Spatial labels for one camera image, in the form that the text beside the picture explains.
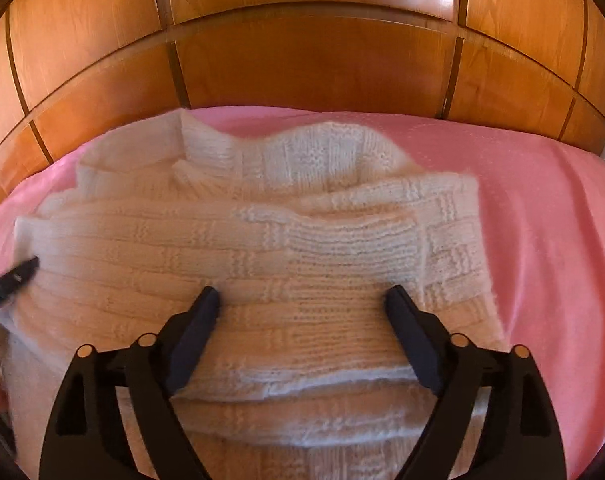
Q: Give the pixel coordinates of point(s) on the cream knitted sweater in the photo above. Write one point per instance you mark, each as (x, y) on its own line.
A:
(301, 233)

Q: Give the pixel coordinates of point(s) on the glossy wooden headboard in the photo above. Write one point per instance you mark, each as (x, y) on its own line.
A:
(73, 69)

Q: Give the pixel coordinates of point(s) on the pink bed cover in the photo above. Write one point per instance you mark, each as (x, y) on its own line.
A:
(542, 209)

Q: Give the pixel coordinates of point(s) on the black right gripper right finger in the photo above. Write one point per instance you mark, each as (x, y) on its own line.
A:
(520, 437)

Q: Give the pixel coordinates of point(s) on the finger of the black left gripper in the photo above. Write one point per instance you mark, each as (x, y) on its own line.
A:
(14, 280)

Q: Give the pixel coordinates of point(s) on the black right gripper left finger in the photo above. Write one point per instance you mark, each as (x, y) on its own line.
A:
(85, 436)

